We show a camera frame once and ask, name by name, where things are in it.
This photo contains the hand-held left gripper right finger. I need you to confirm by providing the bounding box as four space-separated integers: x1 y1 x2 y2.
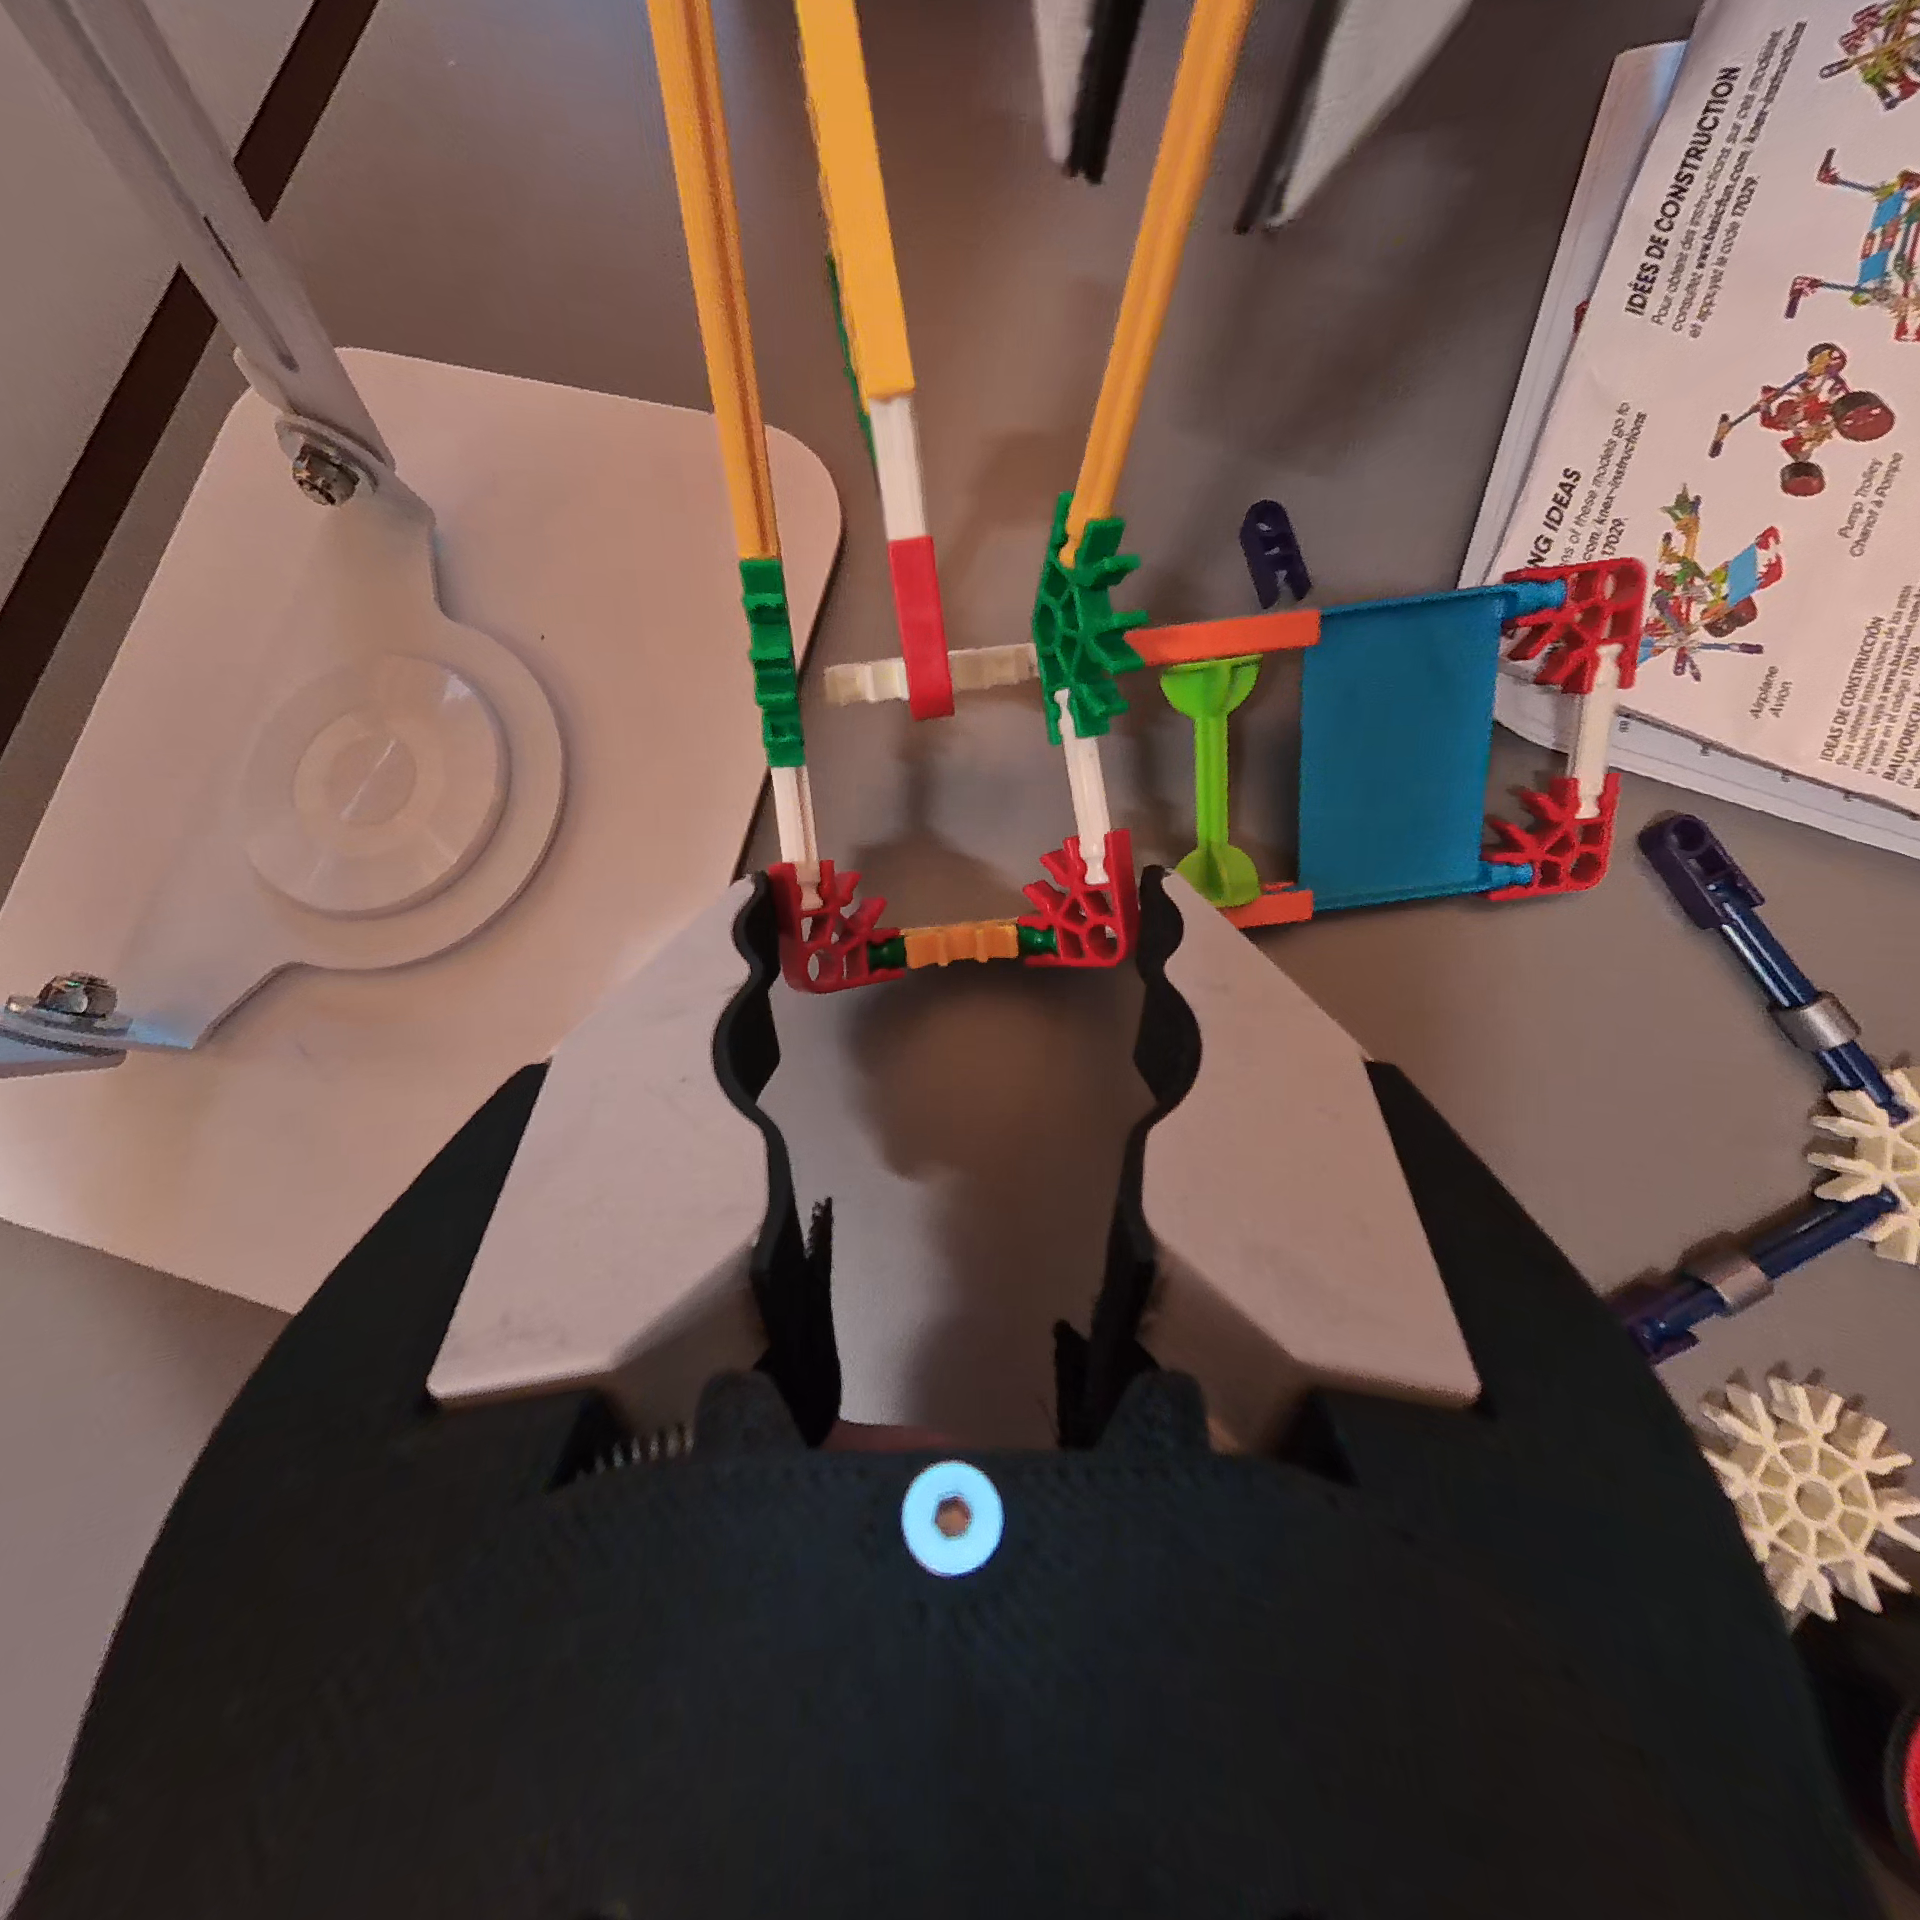
1054 867 1488 1452

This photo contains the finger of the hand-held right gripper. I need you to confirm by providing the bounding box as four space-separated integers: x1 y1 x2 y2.
1238 0 1481 238
1031 0 1152 188

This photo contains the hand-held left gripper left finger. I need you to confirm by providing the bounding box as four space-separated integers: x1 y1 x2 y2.
429 877 838 1452

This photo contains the colourful construction toy model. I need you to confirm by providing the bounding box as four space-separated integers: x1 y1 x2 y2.
645 0 1649 999

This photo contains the white toy booklet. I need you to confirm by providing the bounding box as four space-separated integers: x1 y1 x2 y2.
1464 42 1920 860

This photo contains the purple toy clip connector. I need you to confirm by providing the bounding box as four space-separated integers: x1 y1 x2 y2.
1238 499 1315 609

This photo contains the white book stand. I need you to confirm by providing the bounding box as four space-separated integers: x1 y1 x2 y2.
0 0 847 1314

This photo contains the blue rod cross assembly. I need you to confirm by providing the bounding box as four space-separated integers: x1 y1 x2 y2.
1613 813 1920 1361

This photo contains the cream snowflake toy connector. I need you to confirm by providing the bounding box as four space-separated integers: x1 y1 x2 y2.
1696 1366 1920 1626

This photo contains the red wheel with black tyre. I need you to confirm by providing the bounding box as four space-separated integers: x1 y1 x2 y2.
1793 1620 1920 1862

